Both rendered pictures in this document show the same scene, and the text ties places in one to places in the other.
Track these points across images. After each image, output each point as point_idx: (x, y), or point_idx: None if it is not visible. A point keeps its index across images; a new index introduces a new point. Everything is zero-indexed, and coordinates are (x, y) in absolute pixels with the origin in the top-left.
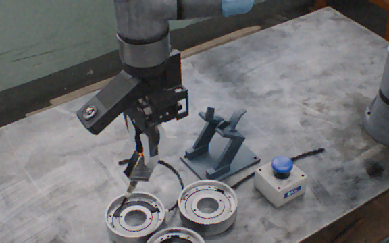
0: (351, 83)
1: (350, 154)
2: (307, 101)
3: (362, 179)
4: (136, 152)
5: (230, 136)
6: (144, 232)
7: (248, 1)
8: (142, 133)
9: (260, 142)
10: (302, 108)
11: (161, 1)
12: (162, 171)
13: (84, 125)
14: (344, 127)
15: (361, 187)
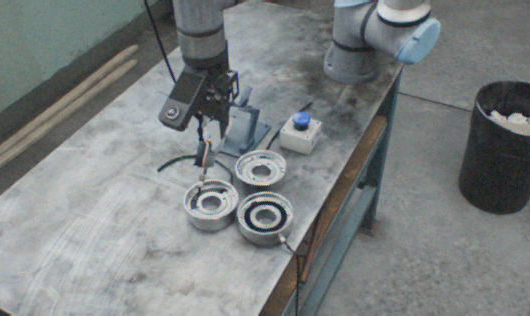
0: (297, 49)
1: (332, 99)
2: (274, 72)
3: (353, 113)
4: (201, 143)
5: (252, 110)
6: (227, 210)
7: None
8: (210, 121)
9: (260, 113)
10: (274, 78)
11: None
12: None
13: (172, 125)
14: (315, 82)
15: (357, 119)
